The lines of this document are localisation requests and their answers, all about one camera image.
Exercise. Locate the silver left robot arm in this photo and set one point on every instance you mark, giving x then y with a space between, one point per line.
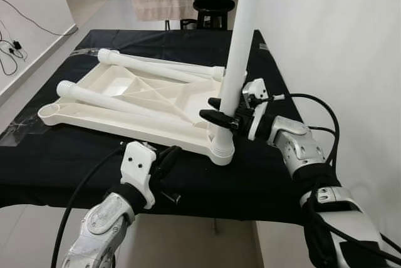
100 227

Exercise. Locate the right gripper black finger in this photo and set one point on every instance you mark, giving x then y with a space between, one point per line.
216 103
219 119

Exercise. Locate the black table cloth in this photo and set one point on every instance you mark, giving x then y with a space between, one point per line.
62 174

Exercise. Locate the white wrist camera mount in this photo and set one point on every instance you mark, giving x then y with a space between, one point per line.
257 89
136 164

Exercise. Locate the cream plastic table top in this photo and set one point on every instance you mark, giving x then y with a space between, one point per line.
119 83

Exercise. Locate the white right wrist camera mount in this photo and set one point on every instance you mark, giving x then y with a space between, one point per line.
257 89

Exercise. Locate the black round stool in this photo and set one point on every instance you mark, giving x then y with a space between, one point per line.
212 8

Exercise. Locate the pink cloth covered table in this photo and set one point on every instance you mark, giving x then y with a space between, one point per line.
161 4

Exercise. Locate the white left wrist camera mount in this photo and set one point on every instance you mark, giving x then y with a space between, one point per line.
136 164

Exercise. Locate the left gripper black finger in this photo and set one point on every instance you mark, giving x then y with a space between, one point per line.
165 155
174 158

